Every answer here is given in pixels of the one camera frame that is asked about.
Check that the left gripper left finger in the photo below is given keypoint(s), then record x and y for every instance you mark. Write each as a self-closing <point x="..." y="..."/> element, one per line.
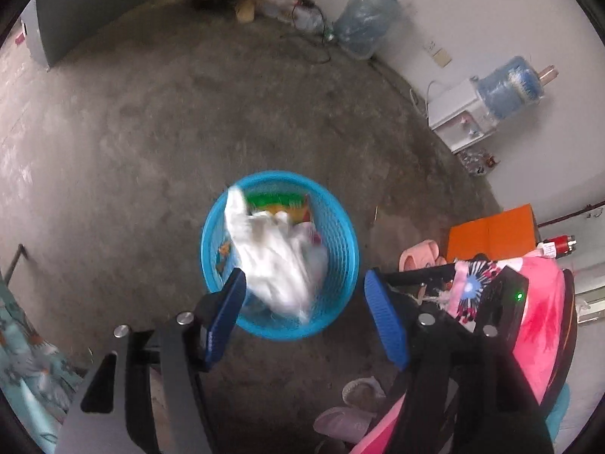
<point x="112" y="410"/>

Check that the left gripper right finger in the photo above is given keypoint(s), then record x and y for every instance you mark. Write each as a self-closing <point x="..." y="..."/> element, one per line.
<point x="464" y="392"/>

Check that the white plastic bag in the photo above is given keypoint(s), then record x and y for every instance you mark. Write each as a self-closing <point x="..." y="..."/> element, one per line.
<point x="285" y="264"/>

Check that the orange purple snack bag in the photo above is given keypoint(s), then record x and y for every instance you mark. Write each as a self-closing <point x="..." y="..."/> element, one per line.
<point x="297" y="216"/>

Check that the green snack bag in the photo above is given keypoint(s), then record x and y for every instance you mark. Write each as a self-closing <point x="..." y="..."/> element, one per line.
<point x="275" y="201"/>

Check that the blue plastic trash basket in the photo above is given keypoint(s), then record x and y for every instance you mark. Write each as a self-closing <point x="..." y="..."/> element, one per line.
<point x="217" y="259"/>

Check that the pink patterned sleeve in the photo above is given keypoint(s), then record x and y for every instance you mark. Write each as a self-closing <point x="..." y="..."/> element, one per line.
<point x="543" y="350"/>

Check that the floral teal bed quilt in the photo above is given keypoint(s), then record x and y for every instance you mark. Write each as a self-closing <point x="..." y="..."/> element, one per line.
<point x="37" y="379"/>

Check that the orange box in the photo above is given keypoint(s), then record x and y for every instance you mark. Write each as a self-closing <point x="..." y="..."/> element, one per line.
<point x="504" y="235"/>

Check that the pink slippers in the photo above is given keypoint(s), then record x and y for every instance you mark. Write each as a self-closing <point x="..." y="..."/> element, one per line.
<point x="421" y="255"/>

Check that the white water dispenser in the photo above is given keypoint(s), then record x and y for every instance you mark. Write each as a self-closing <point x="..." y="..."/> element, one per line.
<point x="460" y="117"/>

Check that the blue water bottle on dispenser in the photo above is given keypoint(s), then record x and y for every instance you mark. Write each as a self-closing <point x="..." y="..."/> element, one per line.
<point x="512" y="87"/>

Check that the empty water jug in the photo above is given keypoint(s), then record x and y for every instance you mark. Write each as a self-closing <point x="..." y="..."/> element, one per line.
<point x="364" y="24"/>

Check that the grey cabinet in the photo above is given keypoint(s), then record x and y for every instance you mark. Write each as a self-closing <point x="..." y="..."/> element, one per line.
<point x="53" y="27"/>

